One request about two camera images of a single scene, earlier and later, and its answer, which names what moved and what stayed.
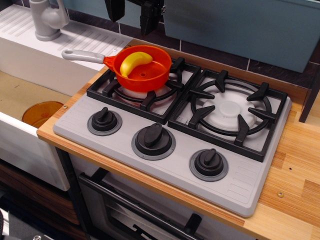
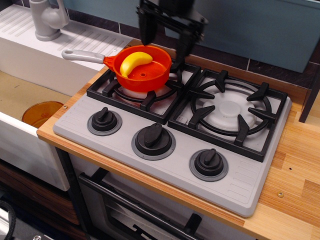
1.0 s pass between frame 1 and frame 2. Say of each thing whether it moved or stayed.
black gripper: moved
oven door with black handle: stayed
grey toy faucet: stayed
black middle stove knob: stayed
